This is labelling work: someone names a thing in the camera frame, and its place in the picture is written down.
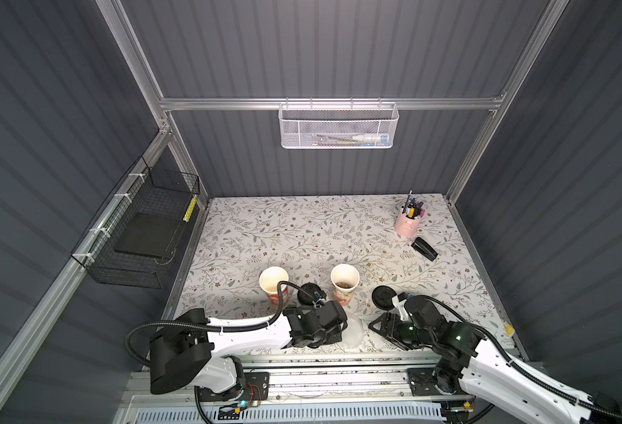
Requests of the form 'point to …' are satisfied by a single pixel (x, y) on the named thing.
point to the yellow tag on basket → (190, 208)
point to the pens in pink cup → (413, 208)
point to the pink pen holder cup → (406, 226)
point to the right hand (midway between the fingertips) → (377, 331)
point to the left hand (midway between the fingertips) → (344, 341)
